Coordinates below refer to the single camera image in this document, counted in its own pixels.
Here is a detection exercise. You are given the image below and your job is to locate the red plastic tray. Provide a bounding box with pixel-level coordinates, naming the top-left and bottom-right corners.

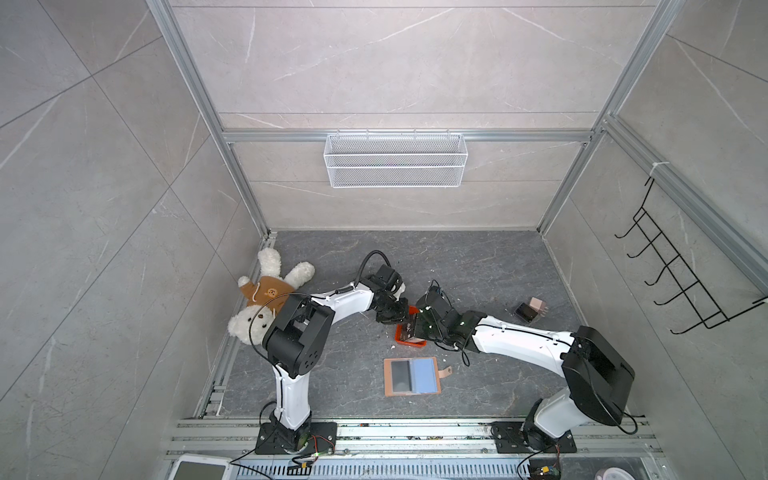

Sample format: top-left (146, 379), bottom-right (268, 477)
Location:
top-left (394, 306), bottom-right (427, 348)

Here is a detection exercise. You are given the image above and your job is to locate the tan leather card holder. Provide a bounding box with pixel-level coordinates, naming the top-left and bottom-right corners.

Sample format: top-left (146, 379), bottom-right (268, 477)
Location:
top-left (384, 357), bottom-right (453, 397)

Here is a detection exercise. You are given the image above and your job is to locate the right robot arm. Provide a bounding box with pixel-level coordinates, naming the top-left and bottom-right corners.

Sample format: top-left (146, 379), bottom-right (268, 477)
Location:
top-left (415, 286), bottom-right (635, 450)

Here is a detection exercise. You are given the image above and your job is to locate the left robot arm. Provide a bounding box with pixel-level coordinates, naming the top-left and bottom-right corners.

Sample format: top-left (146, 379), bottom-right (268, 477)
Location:
top-left (262, 265), bottom-right (408, 433)

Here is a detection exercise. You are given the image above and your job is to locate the small black pink box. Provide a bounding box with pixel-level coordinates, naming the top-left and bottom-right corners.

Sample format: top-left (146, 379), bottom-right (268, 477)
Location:
top-left (515, 297), bottom-right (548, 323)

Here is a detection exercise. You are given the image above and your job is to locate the white teddy bear brown shirt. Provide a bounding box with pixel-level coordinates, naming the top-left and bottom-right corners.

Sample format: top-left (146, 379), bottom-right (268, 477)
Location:
top-left (228, 248), bottom-right (315, 346)

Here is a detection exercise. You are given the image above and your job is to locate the white tablet device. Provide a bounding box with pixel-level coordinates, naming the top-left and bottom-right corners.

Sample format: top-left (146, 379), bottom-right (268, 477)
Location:
top-left (169, 454), bottom-right (235, 480)

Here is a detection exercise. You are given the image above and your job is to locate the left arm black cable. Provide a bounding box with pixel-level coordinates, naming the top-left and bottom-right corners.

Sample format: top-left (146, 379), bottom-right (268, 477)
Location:
top-left (353, 250), bottom-right (394, 289)

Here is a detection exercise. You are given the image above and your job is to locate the aluminium rail frame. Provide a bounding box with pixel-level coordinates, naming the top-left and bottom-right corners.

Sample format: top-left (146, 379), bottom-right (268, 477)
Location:
top-left (160, 418), bottom-right (675, 479)

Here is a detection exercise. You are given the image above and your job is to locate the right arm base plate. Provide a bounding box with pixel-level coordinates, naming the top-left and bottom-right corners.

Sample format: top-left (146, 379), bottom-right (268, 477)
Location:
top-left (490, 421), bottom-right (577, 454)

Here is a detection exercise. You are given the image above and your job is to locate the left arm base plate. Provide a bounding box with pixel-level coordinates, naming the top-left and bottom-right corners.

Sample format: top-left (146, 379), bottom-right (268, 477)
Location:
top-left (254, 421), bottom-right (338, 455)

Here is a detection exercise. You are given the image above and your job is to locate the white wire mesh basket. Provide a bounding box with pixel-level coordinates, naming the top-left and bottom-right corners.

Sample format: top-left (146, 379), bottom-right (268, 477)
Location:
top-left (323, 133), bottom-right (469, 188)

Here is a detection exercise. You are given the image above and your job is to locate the black wire hook rack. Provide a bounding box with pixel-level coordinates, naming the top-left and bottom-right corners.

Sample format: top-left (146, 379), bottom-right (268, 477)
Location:
top-left (614, 177), bottom-right (767, 336)

